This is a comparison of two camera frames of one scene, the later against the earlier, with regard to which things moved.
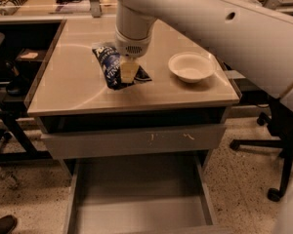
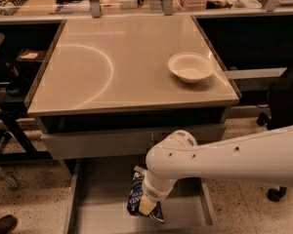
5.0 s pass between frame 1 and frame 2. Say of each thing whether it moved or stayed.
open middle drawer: stayed
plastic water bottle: stayed
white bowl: stayed
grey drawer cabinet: stayed
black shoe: stayed
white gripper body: moved
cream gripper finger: moved
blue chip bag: moved
